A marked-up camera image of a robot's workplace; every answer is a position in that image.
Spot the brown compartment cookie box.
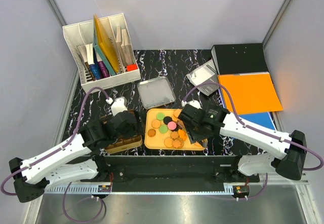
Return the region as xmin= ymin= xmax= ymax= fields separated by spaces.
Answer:
xmin=100 ymin=109 xmax=143 ymax=156

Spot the yellow cookie tray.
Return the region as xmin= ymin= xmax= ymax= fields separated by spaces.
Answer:
xmin=144 ymin=108 xmax=205 ymax=151

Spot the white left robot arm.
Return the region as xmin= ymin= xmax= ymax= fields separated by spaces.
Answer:
xmin=9 ymin=110 xmax=143 ymax=203

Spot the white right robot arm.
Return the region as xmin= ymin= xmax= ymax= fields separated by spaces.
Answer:
xmin=178 ymin=104 xmax=306 ymax=182

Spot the pink macaron cookie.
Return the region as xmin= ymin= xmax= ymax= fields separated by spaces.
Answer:
xmin=167 ymin=121 xmax=177 ymax=130

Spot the black sandwich cookie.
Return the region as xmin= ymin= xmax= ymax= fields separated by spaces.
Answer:
xmin=163 ymin=116 xmax=173 ymax=125

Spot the green macaron cookie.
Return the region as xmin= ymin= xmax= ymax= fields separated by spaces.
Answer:
xmin=156 ymin=112 xmax=165 ymax=121

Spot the grey booklet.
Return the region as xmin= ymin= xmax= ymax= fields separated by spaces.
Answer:
xmin=186 ymin=59 xmax=219 ymax=96

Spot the silver tin lid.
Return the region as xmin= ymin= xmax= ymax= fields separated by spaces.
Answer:
xmin=137 ymin=76 xmax=176 ymax=109

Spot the orange folder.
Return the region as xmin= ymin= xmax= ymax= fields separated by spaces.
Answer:
xmin=218 ymin=72 xmax=283 ymax=115

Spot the blue folder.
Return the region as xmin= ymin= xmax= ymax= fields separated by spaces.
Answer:
xmin=229 ymin=111 xmax=278 ymax=140

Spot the black binder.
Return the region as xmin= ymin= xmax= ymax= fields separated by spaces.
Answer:
xmin=211 ymin=43 xmax=269 ymax=75

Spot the white file organizer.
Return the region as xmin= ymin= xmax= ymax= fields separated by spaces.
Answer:
xmin=62 ymin=13 xmax=141 ymax=92

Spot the yellow folder in organizer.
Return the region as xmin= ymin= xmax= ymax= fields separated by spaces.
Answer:
xmin=93 ymin=14 xmax=120 ymax=76

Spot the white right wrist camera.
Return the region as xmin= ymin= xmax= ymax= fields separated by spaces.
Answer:
xmin=186 ymin=100 xmax=202 ymax=109

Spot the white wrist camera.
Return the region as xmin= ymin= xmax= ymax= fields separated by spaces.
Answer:
xmin=186 ymin=100 xmax=202 ymax=109
xmin=111 ymin=97 xmax=128 ymax=116

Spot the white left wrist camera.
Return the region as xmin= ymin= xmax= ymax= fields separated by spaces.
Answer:
xmin=111 ymin=97 xmax=128 ymax=116

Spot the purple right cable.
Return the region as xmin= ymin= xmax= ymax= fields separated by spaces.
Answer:
xmin=181 ymin=81 xmax=324 ymax=201

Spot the purple cable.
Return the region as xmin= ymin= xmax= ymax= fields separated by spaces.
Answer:
xmin=1 ymin=87 xmax=113 ymax=221
xmin=181 ymin=81 xmax=324 ymax=201

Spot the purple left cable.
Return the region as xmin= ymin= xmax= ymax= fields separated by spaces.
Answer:
xmin=1 ymin=87 xmax=113 ymax=221

